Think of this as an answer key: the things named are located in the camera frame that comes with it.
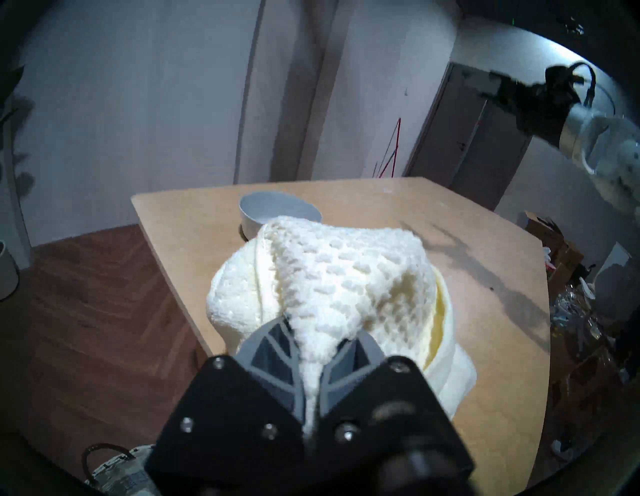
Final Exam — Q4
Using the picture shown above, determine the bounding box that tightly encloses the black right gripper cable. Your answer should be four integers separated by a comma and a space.
570, 61, 597, 108

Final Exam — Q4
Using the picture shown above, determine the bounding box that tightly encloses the brown cardboard box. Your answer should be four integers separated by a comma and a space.
522, 211, 585, 296

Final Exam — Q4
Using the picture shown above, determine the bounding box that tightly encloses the pale grey bowl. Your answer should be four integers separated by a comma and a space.
238, 191, 323, 241

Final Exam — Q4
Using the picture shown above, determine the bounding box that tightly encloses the woven basket with black handles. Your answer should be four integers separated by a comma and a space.
81, 443, 161, 496

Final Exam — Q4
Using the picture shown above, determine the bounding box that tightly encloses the cream knitted cloth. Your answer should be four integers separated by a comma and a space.
206, 216, 477, 436

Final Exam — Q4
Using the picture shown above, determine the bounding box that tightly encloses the light wooden table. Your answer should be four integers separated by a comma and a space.
131, 176, 552, 496

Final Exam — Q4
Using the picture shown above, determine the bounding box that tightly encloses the dark door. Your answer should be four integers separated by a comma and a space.
407, 62, 533, 211

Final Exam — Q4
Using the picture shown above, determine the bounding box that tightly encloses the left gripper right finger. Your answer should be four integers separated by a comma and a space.
318, 336, 387, 419

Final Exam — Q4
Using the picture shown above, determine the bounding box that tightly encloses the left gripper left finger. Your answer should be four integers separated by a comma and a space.
235, 316, 307, 423

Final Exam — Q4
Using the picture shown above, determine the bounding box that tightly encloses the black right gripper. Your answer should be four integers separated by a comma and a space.
462, 65, 583, 149

